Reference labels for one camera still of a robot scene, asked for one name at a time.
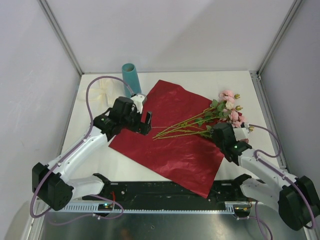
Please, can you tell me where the dark red wrapping paper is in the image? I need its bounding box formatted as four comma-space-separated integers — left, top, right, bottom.
109, 80, 224, 198

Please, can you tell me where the cream ribbon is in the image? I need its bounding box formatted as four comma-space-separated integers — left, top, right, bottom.
76, 78, 116, 107

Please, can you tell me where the pink artificial flower bunch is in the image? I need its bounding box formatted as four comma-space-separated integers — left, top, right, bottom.
152, 90, 254, 140

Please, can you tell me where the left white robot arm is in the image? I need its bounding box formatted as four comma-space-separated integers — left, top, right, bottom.
31, 93, 152, 211

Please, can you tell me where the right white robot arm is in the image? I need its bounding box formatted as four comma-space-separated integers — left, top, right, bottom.
210, 122, 320, 231

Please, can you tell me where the teal conical vase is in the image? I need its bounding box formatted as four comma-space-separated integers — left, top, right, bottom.
121, 63, 142, 94

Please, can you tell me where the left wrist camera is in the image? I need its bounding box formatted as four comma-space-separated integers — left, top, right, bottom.
130, 93, 147, 114

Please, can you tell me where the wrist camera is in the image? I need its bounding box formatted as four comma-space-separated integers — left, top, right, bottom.
233, 122, 250, 141
130, 93, 147, 114

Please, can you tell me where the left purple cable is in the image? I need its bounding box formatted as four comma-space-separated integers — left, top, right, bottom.
29, 76, 137, 218

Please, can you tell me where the purple cable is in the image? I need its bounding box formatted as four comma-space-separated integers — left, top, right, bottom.
247, 123, 316, 230
29, 76, 137, 218

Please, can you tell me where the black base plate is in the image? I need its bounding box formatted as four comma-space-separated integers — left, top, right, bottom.
98, 180, 248, 210

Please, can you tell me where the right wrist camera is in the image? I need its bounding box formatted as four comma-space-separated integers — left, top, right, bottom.
233, 122, 250, 141

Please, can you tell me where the grey slotted cable duct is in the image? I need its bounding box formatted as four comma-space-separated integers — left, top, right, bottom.
58, 201, 253, 214

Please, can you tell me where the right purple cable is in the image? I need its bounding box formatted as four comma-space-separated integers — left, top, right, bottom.
247, 123, 316, 230

